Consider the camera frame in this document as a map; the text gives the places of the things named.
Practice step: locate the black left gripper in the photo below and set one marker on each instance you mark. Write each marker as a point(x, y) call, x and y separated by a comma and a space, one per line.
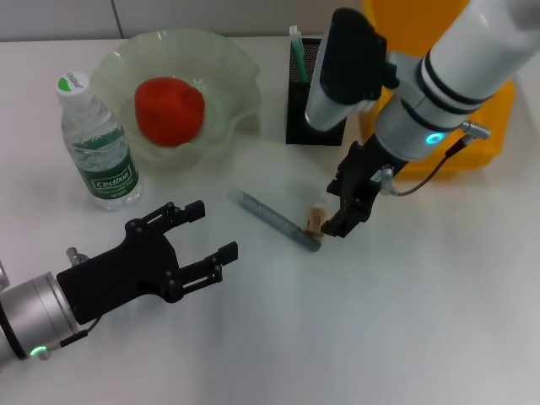
point(126, 274)

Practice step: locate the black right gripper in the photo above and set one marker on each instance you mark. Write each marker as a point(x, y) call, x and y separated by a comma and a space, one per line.
point(363, 173)

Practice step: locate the green wavy glass fruit plate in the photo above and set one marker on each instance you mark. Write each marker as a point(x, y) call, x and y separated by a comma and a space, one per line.
point(228, 84)

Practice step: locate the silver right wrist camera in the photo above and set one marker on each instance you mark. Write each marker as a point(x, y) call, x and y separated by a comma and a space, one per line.
point(350, 63)

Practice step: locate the clear green-label water bottle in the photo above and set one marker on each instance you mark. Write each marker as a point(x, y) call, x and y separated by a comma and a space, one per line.
point(105, 169)

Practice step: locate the tan eraser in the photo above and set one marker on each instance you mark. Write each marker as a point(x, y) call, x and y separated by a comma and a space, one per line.
point(314, 221)

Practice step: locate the yellow plastic bin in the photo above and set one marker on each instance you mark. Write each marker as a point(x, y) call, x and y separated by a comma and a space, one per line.
point(498, 139)

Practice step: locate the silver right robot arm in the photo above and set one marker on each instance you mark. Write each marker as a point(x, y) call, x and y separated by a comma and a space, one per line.
point(464, 50)

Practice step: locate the grey marker pen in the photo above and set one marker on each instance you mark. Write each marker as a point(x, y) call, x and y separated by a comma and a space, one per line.
point(274, 221)

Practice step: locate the green utility knife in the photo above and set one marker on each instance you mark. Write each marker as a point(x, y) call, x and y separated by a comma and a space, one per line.
point(298, 55)

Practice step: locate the red tomato-like ball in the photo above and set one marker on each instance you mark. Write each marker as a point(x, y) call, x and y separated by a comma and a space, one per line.
point(169, 109)

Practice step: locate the black mesh pen holder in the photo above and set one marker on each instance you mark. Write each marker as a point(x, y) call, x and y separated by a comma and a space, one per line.
point(297, 122)

